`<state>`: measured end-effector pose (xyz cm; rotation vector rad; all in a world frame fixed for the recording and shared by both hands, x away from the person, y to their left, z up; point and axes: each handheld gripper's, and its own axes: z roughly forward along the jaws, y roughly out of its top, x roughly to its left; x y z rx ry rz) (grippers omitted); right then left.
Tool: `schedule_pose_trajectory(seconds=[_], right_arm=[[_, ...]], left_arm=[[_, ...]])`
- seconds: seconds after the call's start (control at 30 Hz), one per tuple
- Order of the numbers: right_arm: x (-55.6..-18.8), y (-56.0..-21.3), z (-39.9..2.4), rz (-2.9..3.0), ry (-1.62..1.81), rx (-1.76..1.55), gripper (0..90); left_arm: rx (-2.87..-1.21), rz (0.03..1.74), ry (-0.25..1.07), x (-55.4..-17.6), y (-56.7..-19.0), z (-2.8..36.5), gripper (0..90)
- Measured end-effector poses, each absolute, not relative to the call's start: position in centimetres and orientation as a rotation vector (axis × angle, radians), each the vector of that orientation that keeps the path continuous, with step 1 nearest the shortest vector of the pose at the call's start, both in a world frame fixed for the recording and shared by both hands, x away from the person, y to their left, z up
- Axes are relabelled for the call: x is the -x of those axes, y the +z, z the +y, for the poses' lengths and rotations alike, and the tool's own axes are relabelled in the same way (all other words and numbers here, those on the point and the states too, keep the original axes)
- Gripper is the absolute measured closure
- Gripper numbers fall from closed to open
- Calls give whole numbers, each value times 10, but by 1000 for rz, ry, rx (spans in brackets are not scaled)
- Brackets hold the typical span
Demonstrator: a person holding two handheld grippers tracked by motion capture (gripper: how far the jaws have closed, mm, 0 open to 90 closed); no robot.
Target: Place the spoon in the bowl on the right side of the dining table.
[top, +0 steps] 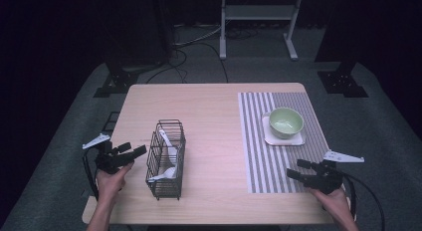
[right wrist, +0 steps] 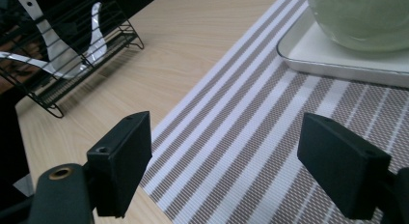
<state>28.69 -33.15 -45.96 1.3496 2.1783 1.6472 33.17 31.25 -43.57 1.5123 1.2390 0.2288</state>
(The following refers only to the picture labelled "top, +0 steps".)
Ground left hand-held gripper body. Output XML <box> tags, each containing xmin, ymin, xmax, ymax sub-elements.
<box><xmin>82</xmin><ymin>133</ymin><xmax>134</xmax><ymax>175</ymax></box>

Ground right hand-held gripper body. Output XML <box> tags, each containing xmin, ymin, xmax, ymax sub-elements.
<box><xmin>306</xmin><ymin>149</ymin><xmax>365</xmax><ymax>196</ymax></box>

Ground green bowl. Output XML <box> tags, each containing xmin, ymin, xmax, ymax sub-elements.
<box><xmin>268</xmin><ymin>107</ymin><xmax>305</xmax><ymax>140</ymax></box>

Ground black wire basket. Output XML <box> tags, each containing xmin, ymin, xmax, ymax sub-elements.
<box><xmin>144</xmin><ymin>118</ymin><xmax>187</xmax><ymax>202</ymax></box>

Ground person's right hand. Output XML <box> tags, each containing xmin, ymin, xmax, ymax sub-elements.
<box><xmin>306</xmin><ymin>187</ymin><xmax>352</xmax><ymax>219</ymax></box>

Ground person's left hand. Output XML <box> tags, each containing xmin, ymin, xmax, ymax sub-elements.
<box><xmin>96</xmin><ymin>161</ymin><xmax>135</xmax><ymax>203</ymax></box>

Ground white ceramic spoon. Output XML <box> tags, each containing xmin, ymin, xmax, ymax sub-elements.
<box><xmin>157</xmin><ymin>128</ymin><xmax>179</xmax><ymax>166</ymax></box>
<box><xmin>147</xmin><ymin>166</ymin><xmax>178</xmax><ymax>183</ymax></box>

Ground grey striped placemat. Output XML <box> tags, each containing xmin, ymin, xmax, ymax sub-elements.
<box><xmin>237</xmin><ymin>91</ymin><xmax>333</xmax><ymax>195</ymax></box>

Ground white square plate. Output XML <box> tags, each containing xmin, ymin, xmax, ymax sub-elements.
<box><xmin>261</xmin><ymin>113</ymin><xmax>307</xmax><ymax>147</ymax></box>

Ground black stand base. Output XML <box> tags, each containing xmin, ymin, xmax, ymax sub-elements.
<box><xmin>93</xmin><ymin>62</ymin><xmax>141</xmax><ymax>99</ymax></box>
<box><xmin>316</xmin><ymin>61</ymin><xmax>369</xmax><ymax>99</ymax></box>

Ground white metal stand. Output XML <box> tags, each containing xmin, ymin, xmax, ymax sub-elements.
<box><xmin>219</xmin><ymin>0</ymin><xmax>305</xmax><ymax>62</ymax></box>

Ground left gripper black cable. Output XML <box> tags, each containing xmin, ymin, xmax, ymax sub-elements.
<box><xmin>82</xmin><ymin>146</ymin><xmax>101</xmax><ymax>203</ymax></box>

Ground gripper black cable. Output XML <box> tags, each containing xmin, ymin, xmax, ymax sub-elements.
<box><xmin>82</xmin><ymin>146</ymin><xmax>101</xmax><ymax>203</ymax></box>
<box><xmin>339</xmin><ymin>170</ymin><xmax>386</xmax><ymax>231</ymax></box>

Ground black floor frame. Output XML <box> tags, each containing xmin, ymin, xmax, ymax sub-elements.
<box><xmin>101</xmin><ymin>111</ymin><xmax>120</xmax><ymax>133</ymax></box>

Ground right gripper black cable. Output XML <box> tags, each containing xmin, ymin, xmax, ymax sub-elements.
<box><xmin>339</xmin><ymin>170</ymin><xmax>386</xmax><ymax>231</ymax></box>

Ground black floor cable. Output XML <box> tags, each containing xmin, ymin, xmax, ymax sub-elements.
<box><xmin>144</xmin><ymin>41</ymin><xmax>230</xmax><ymax>85</ymax></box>

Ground grey floor cable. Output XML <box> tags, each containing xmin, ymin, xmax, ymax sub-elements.
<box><xmin>172</xmin><ymin>23</ymin><xmax>223</xmax><ymax>48</ymax></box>

